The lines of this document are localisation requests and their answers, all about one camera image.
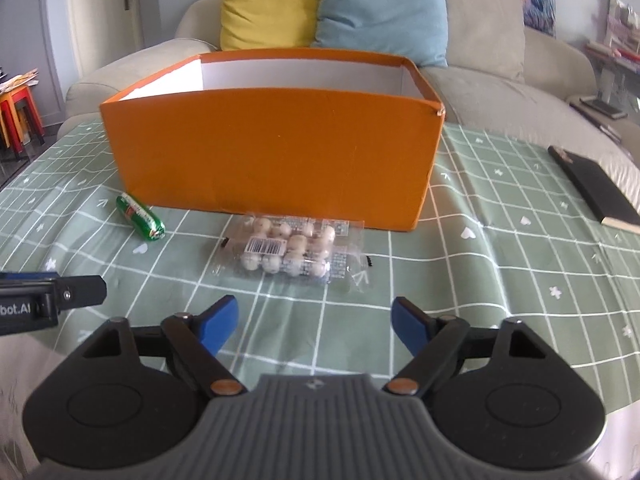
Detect green sausage stick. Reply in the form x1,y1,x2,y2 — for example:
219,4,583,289
115,193,165,242

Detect clear quail egg pack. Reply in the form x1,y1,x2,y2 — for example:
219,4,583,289
213,212,372,292

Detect green checked tablecloth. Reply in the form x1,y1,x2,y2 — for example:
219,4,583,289
1,122,639,411

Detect red orange stools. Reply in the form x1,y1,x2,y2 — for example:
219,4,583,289
1,84,44,160

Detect black notebook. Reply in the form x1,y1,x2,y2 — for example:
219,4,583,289
548,145,639,234

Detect orange cardboard box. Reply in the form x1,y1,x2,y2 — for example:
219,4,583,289
100,48,446,231

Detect black remote on sofa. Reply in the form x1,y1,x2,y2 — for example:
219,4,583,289
570,103,622,145

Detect white tablet on sofa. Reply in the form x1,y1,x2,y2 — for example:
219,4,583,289
579,96,628,120

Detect white door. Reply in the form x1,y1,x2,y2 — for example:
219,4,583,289
66,0,143,77

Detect beige cushion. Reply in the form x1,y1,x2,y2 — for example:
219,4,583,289
446,0,525,82

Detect yellow cushion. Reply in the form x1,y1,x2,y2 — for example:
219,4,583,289
220,0,319,51

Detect light blue cushion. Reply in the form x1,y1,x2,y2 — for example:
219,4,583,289
314,0,449,67

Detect white desk shelf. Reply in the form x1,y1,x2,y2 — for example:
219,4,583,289
585,0,639,117

